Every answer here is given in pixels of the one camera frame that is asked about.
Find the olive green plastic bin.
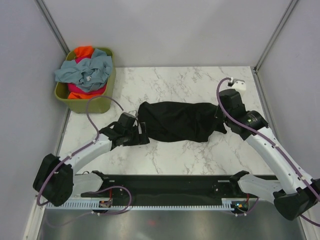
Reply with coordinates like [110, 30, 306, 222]
[54, 47, 116, 114]

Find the black t shirt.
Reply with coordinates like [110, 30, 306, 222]
[138, 101, 227, 143]

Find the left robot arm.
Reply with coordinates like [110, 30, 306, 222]
[33, 112, 150, 207]

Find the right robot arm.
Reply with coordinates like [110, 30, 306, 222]
[217, 89, 320, 221]

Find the grey blue t shirt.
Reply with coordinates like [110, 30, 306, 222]
[54, 49, 113, 93]

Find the magenta t shirt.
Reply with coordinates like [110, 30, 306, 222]
[67, 56, 113, 95]

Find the orange t shirt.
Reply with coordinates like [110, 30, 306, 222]
[67, 46, 107, 100]

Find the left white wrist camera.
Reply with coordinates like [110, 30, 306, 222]
[133, 111, 139, 119]

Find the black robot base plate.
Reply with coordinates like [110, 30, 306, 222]
[81, 175, 255, 207]

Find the blue slotted cable duct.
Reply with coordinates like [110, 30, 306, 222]
[45, 198, 234, 211]

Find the right aluminium corner post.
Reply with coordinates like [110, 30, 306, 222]
[252, 0, 300, 75]

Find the aluminium corner post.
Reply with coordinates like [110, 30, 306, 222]
[34, 0, 71, 56]
[252, 0, 300, 75]

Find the left aluminium corner post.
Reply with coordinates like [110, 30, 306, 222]
[34, 0, 71, 56]

